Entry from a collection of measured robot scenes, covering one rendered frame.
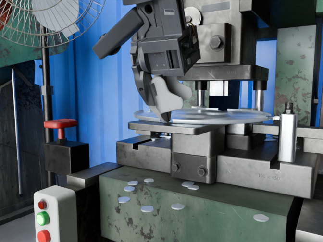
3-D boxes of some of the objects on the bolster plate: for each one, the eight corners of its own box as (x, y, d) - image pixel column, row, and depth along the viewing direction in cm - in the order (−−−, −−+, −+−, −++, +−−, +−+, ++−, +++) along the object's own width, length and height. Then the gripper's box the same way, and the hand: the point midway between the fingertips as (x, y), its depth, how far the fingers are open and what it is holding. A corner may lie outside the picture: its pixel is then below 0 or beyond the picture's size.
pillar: (261, 129, 72) (264, 74, 70) (253, 128, 73) (254, 74, 71) (263, 128, 74) (266, 74, 72) (254, 127, 75) (256, 74, 73)
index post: (293, 163, 51) (296, 110, 50) (276, 161, 52) (279, 110, 51) (295, 160, 53) (298, 109, 52) (279, 157, 55) (281, 109, 54)
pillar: (202, 125, 80) (203, 75, 79) (195, 124, 81) (195, 76, 80) (205, 124, 82) (205, 76, 81) (198, 123, 83) (199, 76, 82)
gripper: (164, -12, 32) (192, 139, 42) (192, -23, 39) (210, 110, 49) (105, -1, 37) (144, 135, 47) (140, -12, 43) (167, 108, 53)
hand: (162, 115), depth 49 cm, fingers closed
